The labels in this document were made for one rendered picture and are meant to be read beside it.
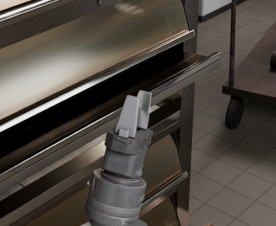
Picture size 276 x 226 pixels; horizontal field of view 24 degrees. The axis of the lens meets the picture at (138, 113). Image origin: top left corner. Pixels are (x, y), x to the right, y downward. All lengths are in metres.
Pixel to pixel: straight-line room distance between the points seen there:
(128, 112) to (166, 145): 1.19
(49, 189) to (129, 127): 0.82
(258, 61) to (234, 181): 0.93
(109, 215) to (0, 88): 0.60
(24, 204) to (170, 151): 0.63
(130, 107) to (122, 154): 0.07
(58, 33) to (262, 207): 2.24
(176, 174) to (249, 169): 1.75
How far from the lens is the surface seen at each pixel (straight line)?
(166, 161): 2.18
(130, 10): 1.81
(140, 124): 1.07
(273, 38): 4.74
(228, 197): 3.70
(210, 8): 5.88
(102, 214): 1.04
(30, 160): 1.47
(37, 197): 1.77
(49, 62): 1.62
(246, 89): 4.01
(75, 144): 1.55
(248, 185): 3.80
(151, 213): 2.28
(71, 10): 1.62
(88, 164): 1.87
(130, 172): 1.01
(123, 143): 0.98
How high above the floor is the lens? 2.25
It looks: 31 degrees down
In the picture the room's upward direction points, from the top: straight up
